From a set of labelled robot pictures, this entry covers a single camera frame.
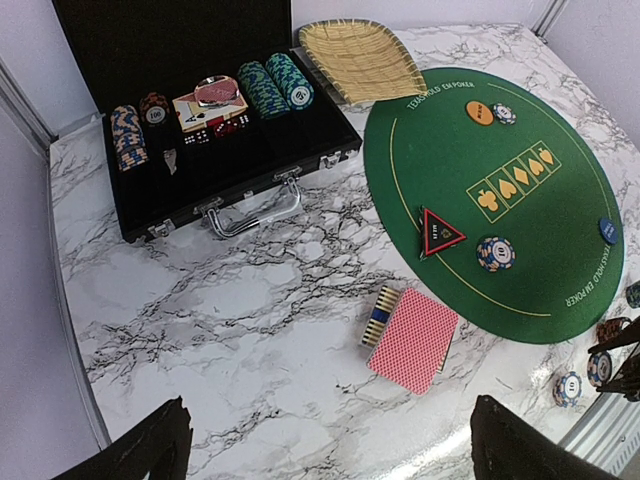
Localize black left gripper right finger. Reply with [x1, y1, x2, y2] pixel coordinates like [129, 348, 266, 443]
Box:
[471, 395, 614, 480]

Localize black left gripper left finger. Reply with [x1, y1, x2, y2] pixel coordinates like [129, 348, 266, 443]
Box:
[58, 397, 193, 479]

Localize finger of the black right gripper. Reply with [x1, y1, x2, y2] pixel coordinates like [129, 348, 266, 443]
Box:
[588, 317, 639, 354]
[597, 348, 639, 402]

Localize red black chip stack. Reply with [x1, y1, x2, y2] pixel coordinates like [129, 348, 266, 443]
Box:
[596, 317, 632, 345]

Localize blue small blind button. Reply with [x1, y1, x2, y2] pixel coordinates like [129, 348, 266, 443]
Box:
[599, 217, 618, 245]

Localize triangular all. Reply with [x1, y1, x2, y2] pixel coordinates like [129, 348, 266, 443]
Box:
[420, 207, 467, 260]

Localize orange big blind button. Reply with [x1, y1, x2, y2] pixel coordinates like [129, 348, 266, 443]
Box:
[465, 100, 494, 126]

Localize blue beige chip stack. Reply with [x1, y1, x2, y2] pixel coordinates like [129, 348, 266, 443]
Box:
[552, 371, 582, 408]

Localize green teal chip stack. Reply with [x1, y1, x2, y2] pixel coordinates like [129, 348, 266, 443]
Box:
[625, 281, 640, 309]

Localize red playing card deck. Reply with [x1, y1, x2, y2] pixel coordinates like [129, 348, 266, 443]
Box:
[361, 286, 459, 395]

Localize round green poker mat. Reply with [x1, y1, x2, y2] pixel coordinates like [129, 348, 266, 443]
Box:
[364, 68, 624, 344]

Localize blue beige chips in case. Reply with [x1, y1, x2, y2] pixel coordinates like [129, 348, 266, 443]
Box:
[110, 105, 148, 172]

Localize dice in case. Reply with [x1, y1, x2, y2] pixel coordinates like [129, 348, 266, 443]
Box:
[184, 114, 250, 147]

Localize card deck in case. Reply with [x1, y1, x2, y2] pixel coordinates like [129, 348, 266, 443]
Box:
[172, 93, 248, 133]

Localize red black chips in case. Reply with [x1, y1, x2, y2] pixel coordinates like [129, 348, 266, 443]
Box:
[139, 92, 170, 126]

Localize black poker chip case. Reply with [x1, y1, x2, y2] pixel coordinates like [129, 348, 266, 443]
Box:
[54, 1, 362, 242]

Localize clear dealer button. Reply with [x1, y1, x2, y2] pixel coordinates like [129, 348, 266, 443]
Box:
[194, 75, 239, 107]

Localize green chip row in case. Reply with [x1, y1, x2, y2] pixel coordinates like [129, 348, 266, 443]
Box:
[238, 61, 290, 120]

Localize woven bamboo tray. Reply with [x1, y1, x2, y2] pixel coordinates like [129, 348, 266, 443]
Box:
[298, 19, 428, 105]

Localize teal chip row in case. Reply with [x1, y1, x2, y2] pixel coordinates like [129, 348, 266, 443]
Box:
[265, 53, 314, 110]

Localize front aluminium rail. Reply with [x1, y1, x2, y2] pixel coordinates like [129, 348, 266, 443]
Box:
[559, 393, 639, 476]

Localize right aluminium frame post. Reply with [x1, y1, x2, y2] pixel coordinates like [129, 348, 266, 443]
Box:
[531, 0, 569, 39]

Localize aluminium frame post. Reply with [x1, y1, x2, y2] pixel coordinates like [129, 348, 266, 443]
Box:
[0, 61, 57, 154]
[531, 0, 569, 39]

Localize left aluminium frame post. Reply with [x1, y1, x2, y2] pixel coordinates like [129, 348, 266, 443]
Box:
[0, 61, 57, 154]

